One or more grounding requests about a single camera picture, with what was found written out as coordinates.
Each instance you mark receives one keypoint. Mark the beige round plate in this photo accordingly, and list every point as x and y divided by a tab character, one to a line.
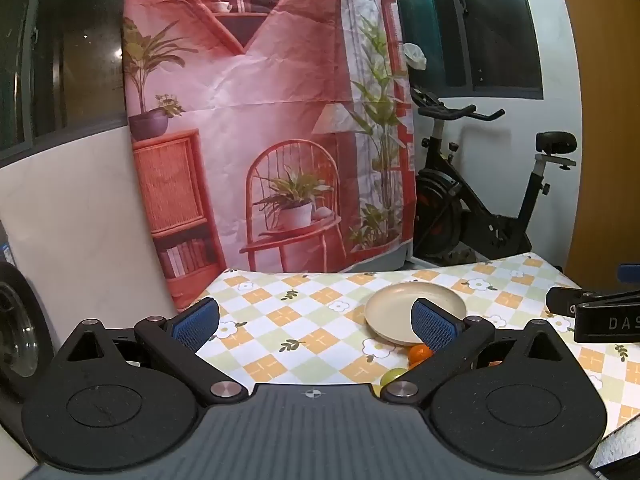
390	310

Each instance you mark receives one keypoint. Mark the checkered floral tablecloth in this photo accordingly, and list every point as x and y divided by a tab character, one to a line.
300	320

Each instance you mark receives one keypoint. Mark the small green fruit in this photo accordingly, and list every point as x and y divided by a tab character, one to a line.
392	376

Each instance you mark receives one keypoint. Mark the orange-brown wooden door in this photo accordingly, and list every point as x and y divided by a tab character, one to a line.
610	110

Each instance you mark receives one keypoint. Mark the orange tangerine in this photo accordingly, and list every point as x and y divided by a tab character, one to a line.
419	354

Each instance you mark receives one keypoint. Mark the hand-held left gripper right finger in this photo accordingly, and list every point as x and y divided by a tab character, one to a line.
432	327

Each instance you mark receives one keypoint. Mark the white plastic bag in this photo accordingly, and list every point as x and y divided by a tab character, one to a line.
415	56

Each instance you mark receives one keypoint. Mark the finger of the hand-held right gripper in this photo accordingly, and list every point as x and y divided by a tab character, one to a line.
562	300
630	271

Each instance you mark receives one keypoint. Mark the dark sliding window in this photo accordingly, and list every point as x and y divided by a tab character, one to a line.
75	60

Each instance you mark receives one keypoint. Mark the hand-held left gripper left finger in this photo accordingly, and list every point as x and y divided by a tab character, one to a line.
197	322

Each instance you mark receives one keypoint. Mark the dark framed window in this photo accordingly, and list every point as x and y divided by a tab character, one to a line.
490	25

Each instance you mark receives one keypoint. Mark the black exercise bike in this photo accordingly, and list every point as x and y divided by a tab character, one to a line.
480	220

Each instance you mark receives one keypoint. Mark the printed pink backdrop cloth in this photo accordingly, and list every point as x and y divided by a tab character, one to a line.
275	85

